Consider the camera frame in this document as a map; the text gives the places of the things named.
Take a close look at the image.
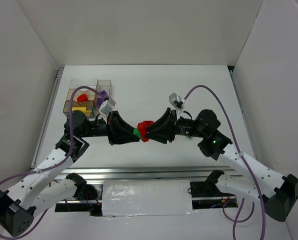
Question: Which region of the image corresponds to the small green lego piece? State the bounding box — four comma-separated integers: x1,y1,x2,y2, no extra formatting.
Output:
133,128,142,139

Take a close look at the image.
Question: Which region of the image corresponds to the red long lego brick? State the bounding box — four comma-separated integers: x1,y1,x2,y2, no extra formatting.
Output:
137,120,154,142

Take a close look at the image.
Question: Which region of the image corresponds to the yellow long lego brick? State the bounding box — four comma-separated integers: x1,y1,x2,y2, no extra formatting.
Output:
72,106,89,113

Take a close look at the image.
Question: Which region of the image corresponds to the red flower lego piece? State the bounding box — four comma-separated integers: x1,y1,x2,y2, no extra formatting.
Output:
76,93,88,103

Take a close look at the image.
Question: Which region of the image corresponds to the purple lego brick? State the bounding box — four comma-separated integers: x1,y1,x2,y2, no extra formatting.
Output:
96,97,104,108

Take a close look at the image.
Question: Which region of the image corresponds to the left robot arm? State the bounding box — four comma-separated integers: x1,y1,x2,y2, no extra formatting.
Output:
0,110,140,240

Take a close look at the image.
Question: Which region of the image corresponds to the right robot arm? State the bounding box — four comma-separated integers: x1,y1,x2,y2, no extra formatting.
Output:
145,108,298,222

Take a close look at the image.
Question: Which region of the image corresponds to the clear compartment organizer tray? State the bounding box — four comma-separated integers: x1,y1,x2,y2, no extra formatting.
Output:
62,78,97,119

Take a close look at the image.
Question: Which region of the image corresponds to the clear narrow container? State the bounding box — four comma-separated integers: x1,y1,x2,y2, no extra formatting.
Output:
94,79,112,112

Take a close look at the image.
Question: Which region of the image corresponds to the white foil covered panel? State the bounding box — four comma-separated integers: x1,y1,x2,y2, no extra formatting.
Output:
102,179,193,217

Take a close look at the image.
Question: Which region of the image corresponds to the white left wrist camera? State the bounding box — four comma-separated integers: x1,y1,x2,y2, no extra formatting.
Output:
99,98,116,120

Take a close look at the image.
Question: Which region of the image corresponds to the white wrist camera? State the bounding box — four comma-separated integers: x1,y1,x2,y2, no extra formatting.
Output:
168,92,185,111
99,98,116,120

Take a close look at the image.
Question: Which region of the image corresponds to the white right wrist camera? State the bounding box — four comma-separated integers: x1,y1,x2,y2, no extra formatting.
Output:
168,92,185,111

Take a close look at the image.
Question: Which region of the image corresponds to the aluminium front rail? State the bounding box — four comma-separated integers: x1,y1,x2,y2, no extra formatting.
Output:
55,166,241,181

